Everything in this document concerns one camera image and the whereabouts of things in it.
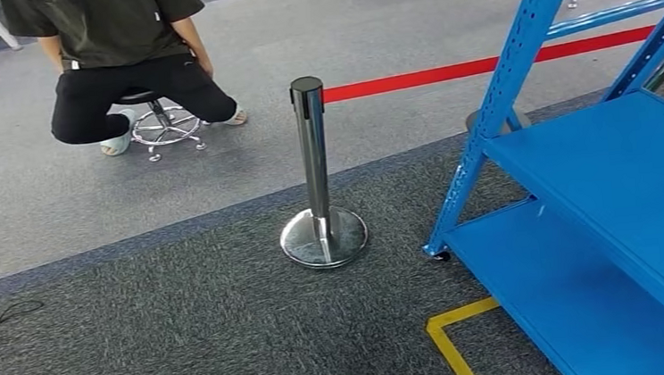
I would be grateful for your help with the red barrier belt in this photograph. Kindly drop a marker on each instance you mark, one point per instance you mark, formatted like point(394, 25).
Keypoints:
point(447, 72)

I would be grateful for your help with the black stool with chrome base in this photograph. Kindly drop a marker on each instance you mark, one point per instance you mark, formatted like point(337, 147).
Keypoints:
point(164, 125)

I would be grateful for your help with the blue metal shelf rack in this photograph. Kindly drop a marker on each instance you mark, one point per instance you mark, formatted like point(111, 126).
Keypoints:
point(605, 188)

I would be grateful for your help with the person sitting on stool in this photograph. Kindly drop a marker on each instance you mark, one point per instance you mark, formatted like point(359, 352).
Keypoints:
point(112, 31)

